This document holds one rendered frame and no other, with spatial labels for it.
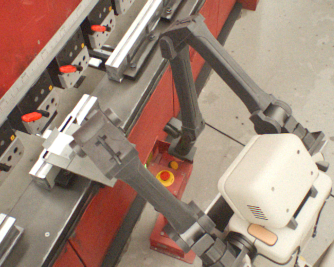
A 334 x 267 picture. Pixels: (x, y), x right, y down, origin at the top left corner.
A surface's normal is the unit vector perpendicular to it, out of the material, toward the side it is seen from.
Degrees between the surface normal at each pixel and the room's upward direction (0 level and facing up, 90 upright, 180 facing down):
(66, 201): 0
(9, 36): 90
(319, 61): 0
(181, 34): 84
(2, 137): 90
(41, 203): 0
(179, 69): 83
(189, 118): 73
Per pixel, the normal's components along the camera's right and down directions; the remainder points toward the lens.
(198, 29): 0.48, -0.29
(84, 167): -0.04, -0.57
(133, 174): 0.52, 0.50
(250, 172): -0.56, -0.74
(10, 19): 0.92, 0.30
